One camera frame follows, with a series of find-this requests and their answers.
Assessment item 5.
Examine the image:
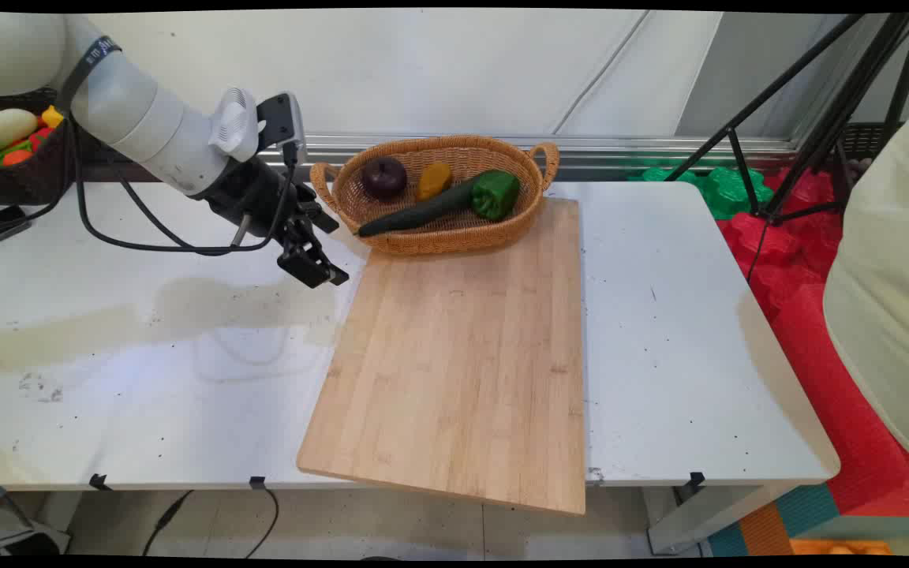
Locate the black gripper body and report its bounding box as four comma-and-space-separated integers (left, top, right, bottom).
200, 158, 323, 239

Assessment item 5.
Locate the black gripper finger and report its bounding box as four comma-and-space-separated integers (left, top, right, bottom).
297, 200, 342, 235
276, 223, 350, 290

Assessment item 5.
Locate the dark green toy cucumber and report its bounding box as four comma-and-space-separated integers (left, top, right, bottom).
355, 177, 479, 239

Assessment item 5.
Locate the white round vented wrist disc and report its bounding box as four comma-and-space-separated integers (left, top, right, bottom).
208, 86, 260, 163

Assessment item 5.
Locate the dark purple toy onion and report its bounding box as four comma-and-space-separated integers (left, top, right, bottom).
361, 156, 409, 201

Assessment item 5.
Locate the yellow-orange toy vegetable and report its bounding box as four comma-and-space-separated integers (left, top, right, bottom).
415, 162, 454, 202

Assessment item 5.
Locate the green toy bell pepper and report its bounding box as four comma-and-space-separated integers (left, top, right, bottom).
470, 170, 522, 222

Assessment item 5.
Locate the bamboo wooden cutting board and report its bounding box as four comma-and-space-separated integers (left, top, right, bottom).
297, 197, 588, 517

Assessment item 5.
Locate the dark woven storage basket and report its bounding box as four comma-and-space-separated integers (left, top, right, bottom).
0, 88, 83, 208

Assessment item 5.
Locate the pale white-green toy squash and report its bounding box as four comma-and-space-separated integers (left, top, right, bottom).
0, 108, 39, 152

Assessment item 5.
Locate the grey bag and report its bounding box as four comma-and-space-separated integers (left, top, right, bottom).
0, 491, 73, 558

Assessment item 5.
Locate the white table leg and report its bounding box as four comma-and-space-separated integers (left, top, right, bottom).
642, 483, 796, 556

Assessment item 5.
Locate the black tripod stand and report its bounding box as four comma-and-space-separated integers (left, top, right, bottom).
664, 12, 909, 223

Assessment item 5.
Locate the orange foam floor tile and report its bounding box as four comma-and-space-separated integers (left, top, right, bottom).
739, 500, 796, 558

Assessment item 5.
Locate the red foam floor mat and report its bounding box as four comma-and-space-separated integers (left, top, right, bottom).
717, 166, 909, 518

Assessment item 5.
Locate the black mesh crate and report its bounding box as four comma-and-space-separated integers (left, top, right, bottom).
840, 121, 907, 173

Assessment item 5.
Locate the teal foam floor tile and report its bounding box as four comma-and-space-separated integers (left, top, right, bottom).
705, 483, 844, 558

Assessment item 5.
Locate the cream fabric garment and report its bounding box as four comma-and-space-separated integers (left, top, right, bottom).
822, 91, 909, 476

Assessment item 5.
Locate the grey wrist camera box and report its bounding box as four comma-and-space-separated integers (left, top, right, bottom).
256, 92, 308, 165

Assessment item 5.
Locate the black camera cable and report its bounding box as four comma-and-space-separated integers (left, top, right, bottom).
68, 118, 301, 257

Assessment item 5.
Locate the tan wicker basket with handles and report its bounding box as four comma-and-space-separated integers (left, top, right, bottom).
310, 134, 561, 256

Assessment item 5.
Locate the black strap on arm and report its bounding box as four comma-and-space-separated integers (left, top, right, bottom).
56, 35, 122, 111

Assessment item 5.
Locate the thin black hanging cable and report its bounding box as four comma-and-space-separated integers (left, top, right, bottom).
245, 483, 281, 559

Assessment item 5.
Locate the black cable with plug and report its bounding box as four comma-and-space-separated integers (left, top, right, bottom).
141, 489, 196, 558

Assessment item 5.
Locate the aluminium window rail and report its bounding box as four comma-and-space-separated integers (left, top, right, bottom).
261, 132, 801, 172

